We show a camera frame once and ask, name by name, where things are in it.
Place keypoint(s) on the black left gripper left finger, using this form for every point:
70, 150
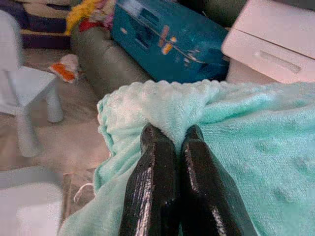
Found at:
152, 186

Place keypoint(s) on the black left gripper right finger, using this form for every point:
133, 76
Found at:
209, 196

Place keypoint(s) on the aqua fleece pillow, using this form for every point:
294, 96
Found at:
258, 147

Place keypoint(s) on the orange white floor item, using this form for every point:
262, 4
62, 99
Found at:
65, 68

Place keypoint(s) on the blue suitcase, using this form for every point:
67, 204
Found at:
167, 39

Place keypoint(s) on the white box appliance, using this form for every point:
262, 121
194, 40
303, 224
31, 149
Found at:
275, 37

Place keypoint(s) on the pile of colourful clothes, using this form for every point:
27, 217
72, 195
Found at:
83, 14

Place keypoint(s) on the dark purple furniture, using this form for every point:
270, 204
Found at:
41, 32

